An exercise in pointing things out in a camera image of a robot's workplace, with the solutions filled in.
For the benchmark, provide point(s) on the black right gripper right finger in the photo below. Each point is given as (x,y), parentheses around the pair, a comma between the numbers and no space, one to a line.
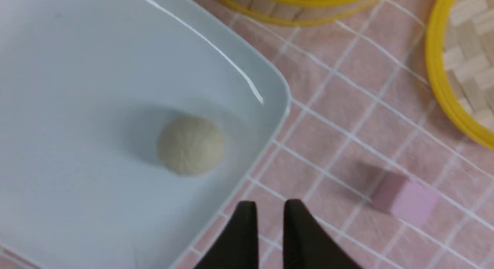
(306,245)

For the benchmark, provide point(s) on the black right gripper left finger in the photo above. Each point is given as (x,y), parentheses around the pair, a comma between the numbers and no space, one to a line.
(237,245)

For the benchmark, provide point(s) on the white steamed bun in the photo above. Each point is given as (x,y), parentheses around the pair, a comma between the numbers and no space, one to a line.
(191,145)

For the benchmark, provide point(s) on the white square plate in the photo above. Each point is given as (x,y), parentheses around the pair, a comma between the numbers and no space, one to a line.
(87,87)

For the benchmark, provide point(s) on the pink checkered tablecloth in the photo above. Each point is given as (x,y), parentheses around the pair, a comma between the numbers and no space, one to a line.
(360,106)

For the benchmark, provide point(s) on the pink cube block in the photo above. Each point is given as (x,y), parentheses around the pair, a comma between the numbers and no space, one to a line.
(405,198)

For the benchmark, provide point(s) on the bamboo steamer basket yellow rim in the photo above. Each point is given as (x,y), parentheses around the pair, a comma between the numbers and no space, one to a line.
(303,13)

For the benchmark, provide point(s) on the woven bamboo steamer lid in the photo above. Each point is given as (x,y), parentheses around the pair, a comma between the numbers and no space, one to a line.
(459,61)

